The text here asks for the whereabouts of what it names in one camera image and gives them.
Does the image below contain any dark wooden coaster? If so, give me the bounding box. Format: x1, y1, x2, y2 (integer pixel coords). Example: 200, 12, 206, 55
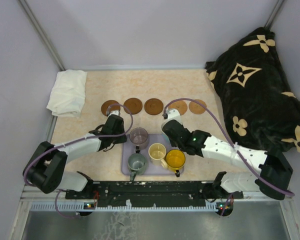
101, 100, 121, 116
123, 97, 143, 115
144, 98, 164, 116

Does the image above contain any woven rattan coaster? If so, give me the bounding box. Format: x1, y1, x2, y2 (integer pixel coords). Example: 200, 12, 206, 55
168, 100, 188, 116
188, 99, 207, 115

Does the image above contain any light blue mug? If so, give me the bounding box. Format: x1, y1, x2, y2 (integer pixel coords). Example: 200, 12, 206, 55
162, 134, 170, 143

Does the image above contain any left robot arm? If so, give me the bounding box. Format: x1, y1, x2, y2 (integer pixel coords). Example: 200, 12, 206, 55
22, 113, 127, 199

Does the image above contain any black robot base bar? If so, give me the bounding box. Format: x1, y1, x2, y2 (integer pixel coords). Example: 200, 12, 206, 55
65, 181, 230, 208

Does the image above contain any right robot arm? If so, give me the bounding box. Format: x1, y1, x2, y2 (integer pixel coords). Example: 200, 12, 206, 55
161, 119, 295, 200

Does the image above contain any purple glass cup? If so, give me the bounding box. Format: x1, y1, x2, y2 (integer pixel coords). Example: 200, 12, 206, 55
129, 127, 149, 153

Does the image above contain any yellow mug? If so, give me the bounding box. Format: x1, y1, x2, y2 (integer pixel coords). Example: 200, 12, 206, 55
166, 149, 186, 178

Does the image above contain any lavender plastic tray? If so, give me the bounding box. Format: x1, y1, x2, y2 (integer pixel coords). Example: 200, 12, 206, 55
120, 134, 176, 176

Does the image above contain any cream mug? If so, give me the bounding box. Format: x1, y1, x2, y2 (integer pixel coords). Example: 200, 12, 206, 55
148, 143, 168, 169

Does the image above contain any grey green mug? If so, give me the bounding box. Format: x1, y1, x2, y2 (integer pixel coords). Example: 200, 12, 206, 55
127, 153, 149, 182

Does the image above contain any white folded cloth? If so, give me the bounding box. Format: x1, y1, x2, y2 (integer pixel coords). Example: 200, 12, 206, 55
46, 69, 88, 118

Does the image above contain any black floral blanket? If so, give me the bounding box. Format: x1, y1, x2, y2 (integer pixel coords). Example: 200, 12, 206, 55
205, 27, 300, 153

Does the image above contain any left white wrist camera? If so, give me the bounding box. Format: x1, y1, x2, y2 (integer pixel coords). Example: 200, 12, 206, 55
110, 110, 121, 117

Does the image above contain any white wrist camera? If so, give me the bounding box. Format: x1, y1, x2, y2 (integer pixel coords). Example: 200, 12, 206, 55
165, 108, 183, 125
110, 110, 121, 117

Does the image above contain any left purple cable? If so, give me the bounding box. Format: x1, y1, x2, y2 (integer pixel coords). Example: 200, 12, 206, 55
22, 103, 135, 219

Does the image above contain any purple cable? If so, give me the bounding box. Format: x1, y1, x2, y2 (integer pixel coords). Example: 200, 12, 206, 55
22, 103, 135, 219
162, 98, 296, 217

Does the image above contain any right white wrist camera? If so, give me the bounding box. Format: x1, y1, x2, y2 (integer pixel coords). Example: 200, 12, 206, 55
165, 108, 183, 125

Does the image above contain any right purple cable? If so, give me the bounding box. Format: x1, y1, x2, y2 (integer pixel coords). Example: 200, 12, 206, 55
162, 98, 296, 217

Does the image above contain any aluminium frame rail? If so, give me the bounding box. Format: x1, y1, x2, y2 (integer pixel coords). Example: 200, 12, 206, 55
19, 180, 293, 213

